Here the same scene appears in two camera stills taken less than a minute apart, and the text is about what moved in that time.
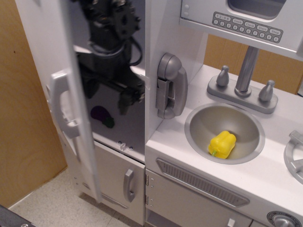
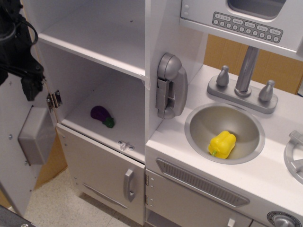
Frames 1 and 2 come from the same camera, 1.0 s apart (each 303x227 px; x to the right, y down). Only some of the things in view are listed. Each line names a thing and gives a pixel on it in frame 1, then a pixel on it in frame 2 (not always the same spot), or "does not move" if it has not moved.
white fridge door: x=49 y=30 to x=18 y=180
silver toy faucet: x=264 y=100 does not move
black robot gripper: x=116 y=69 to x=17 y=35
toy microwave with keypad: x=276 y=23 does not move
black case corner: x=9 y=218 does not move
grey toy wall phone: x=171 y=92 does not move
